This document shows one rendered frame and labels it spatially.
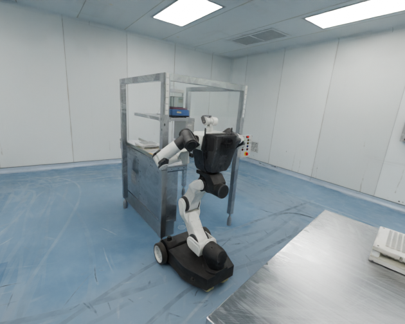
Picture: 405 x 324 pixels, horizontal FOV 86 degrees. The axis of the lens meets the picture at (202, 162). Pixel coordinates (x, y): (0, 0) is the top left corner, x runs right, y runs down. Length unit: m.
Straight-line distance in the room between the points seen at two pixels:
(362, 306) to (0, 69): 5.38
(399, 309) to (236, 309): 0.53
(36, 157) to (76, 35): 2.52
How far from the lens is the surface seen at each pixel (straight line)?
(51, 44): 5.36
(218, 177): 1.73
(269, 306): 0.85
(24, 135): 5.35
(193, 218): 2.09
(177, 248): 2.21
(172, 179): 2.38
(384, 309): 1.03
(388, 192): 5.02
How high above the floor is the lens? 1.48
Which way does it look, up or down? 15 degrees down
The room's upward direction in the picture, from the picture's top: 4 degrees clockwise
